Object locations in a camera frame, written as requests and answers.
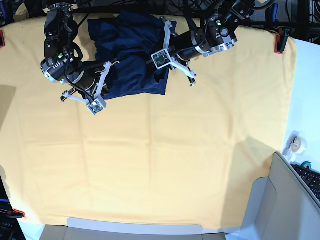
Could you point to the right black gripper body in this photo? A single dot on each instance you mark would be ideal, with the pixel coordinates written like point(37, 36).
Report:
point(91, 74)

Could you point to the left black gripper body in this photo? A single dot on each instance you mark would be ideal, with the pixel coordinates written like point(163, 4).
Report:
point(181, 48)

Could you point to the navy blue long-sleeve shirt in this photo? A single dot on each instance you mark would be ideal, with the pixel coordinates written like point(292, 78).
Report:
point(130, 38)

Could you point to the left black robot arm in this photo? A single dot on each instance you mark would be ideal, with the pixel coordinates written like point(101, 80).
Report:
point(215, 34)

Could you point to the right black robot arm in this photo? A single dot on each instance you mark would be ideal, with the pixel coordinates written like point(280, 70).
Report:
point(63, 59)

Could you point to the yellow table cloth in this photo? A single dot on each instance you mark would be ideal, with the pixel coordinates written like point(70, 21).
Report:
point(189, 157)

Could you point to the red clamp top left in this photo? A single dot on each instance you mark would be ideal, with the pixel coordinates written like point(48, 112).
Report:
point(2, 39)

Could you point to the red clamp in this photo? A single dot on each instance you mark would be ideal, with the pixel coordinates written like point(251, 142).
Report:
point(2, 39)
point(281, 40)
point(15, 214)

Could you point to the red clamp top right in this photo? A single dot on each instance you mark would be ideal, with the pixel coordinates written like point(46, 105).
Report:
point(281, 40)

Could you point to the red clamp bottom left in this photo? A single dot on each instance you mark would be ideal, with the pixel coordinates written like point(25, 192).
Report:
point(15, 214)

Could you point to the clear tape dispenser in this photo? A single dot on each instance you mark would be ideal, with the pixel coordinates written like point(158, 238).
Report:
point(295, 146)

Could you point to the green tape roll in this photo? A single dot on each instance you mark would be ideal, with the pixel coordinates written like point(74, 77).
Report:
point(306, 165)

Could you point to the black keyboard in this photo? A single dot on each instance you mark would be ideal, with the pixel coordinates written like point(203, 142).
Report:
point(306, 184)

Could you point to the cardboard box right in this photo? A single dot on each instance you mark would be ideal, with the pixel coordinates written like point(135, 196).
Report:
point(281, 207)

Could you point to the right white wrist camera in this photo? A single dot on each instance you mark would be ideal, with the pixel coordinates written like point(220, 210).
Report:
point(97, 105)

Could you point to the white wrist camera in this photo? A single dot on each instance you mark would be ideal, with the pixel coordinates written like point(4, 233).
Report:
point(97, 105)
point(161, 58)

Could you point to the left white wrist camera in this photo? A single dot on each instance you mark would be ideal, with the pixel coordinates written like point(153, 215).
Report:
point(161, 58)

